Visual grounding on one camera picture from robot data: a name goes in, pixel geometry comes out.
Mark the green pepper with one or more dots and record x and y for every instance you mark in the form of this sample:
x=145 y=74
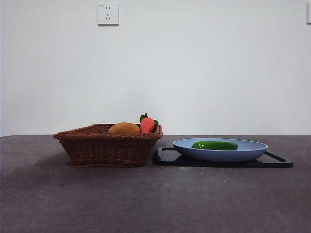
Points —
x=215 y=145

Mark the blue round plate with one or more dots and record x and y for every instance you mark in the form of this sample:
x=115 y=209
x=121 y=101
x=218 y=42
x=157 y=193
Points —
x=218 y=154

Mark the orange-red carrot with green leaves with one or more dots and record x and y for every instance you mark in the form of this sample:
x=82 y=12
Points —
x=147 y=125

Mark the yellow-brown potato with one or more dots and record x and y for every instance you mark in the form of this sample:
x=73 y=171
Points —
x=124 y=128

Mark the black rectangular tray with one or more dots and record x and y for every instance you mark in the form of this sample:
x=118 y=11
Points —
x=170 y=159

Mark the brown wicker basket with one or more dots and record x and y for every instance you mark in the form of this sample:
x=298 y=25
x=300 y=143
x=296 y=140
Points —
x=104 y=150

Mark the white wall power socket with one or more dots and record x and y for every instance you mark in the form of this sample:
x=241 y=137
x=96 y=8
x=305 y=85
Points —
x=108 y=14

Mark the white wall plate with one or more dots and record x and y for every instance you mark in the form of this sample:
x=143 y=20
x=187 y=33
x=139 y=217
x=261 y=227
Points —
x=308 y=14

